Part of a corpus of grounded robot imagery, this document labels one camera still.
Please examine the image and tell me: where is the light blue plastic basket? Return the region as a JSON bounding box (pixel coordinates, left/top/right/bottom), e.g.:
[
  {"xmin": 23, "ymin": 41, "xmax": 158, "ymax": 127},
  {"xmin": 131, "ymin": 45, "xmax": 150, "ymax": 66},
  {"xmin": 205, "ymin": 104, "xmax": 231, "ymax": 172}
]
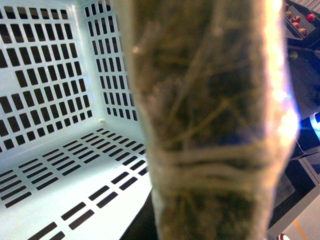
[{"xmin": 0, "ymin": 0, "xmax": 151, "ymax": 240}]

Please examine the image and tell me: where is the orange apple far shelf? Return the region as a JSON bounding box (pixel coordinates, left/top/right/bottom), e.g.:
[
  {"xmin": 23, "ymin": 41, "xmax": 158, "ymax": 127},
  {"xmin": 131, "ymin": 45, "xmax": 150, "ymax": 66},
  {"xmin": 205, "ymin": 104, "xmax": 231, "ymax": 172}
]
[{"xmin": 291, "ymin": 15, "xmax": 301, "ymax": 29}]

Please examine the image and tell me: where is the yellow red apple far shelf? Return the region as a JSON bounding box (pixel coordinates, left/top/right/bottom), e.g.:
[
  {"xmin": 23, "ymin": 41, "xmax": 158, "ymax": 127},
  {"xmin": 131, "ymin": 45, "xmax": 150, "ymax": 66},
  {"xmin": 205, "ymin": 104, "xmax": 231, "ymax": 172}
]
[{"xmin": 298, "ymin": 28, "xmax": 308, "ymax": 37}]

